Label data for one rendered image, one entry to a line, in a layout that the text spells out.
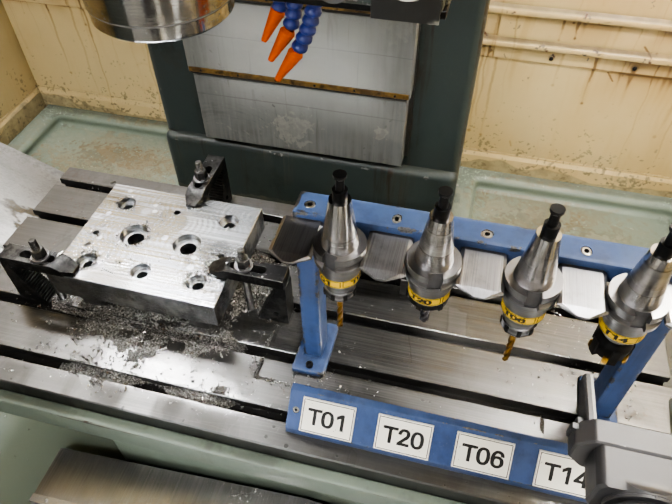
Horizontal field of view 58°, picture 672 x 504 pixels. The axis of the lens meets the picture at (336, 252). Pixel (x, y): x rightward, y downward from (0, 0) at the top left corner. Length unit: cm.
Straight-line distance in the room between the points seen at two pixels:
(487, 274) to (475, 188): 108
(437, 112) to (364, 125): 15
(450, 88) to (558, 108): 50
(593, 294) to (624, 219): 111
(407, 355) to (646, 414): 37
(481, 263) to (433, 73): 59
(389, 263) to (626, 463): 31
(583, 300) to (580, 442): 16
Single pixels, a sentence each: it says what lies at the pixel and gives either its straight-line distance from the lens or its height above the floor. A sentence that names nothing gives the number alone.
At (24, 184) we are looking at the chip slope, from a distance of 174.
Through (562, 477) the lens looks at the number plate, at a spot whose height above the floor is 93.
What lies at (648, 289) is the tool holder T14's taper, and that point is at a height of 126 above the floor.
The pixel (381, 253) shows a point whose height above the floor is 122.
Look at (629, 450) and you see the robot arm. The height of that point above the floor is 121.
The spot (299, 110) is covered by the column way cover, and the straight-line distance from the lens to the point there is 130.
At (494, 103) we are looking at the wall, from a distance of 167.
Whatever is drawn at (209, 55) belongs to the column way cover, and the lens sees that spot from 130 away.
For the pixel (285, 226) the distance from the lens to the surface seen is 73.
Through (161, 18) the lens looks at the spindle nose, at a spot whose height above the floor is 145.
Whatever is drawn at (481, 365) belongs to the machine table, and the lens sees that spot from 101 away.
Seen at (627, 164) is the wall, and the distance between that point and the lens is 180.
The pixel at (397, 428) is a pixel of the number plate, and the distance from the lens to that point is 88.
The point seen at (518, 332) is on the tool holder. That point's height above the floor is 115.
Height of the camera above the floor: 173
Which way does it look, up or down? 47 degrees down
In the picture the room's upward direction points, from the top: 1 degrees counter-clockwise
